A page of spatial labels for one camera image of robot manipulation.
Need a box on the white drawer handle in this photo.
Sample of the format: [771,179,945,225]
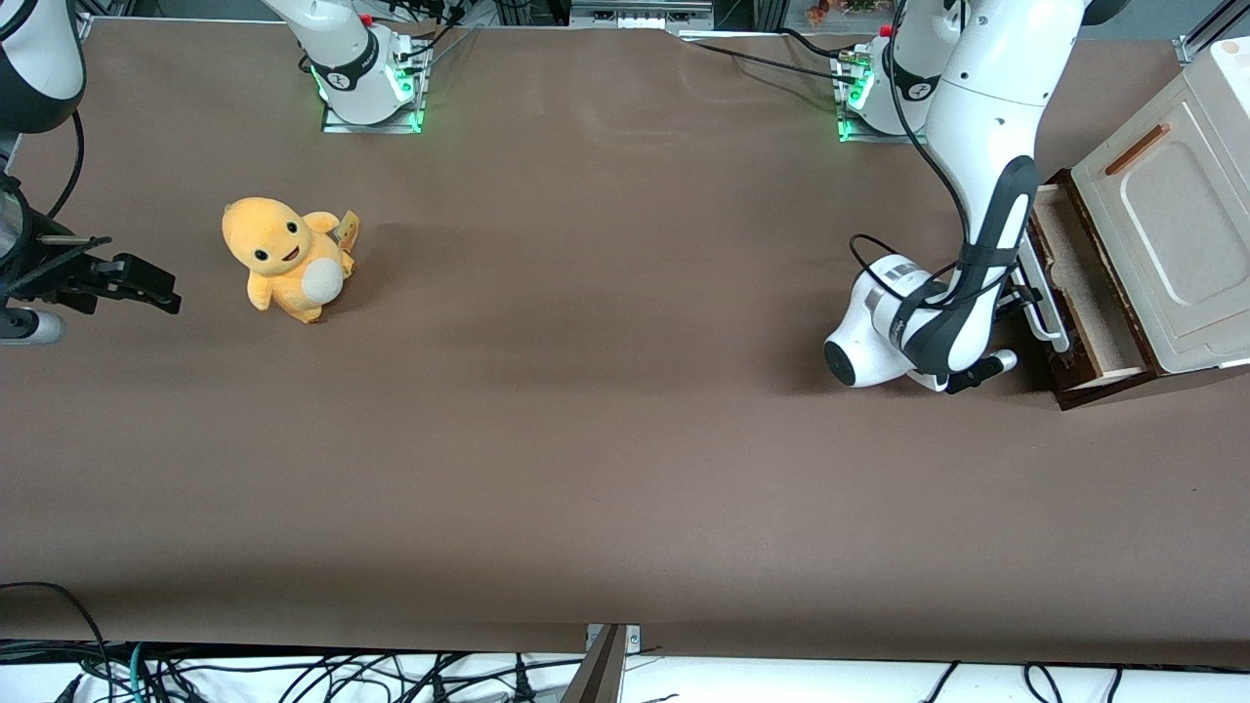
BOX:
[1014,244,1071,353]

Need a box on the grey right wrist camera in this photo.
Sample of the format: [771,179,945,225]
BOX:
[0,307,66,347]

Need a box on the brown table cover sheet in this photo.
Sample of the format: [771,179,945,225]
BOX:
[0,18,1250,671]

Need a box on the beige drawer cabinet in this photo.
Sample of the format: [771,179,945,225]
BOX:
[1071,37,1250,376]

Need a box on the aluminium frame profile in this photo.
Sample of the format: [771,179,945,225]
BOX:
[1175,0,1250,67]

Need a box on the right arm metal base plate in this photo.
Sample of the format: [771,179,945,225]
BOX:
[319,37,431,136]

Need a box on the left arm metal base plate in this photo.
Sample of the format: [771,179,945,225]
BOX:
[835,47,944,146]

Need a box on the orange drawer handle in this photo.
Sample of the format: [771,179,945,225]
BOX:
[1104,123,1172,178]

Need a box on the black looped cable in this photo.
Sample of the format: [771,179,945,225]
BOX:
[0,581,115,703]

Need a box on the grey electronic device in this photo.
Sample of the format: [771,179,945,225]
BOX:
[569,0,717,31]

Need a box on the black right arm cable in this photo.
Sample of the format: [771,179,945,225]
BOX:
[44,109,87,222]

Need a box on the yellow plush toy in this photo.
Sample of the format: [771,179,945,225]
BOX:
[221,196,360,325]

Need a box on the dark wood drawer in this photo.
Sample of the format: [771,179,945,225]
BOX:
[1016,168,1163,396]

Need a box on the grey metal bracket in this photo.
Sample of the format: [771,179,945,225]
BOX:
[585,623,643,657]

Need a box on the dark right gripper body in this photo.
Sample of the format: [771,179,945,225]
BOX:
[0,223,100,314]

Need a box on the dark angled beam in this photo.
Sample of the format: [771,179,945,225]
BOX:
[560,625,628,703]

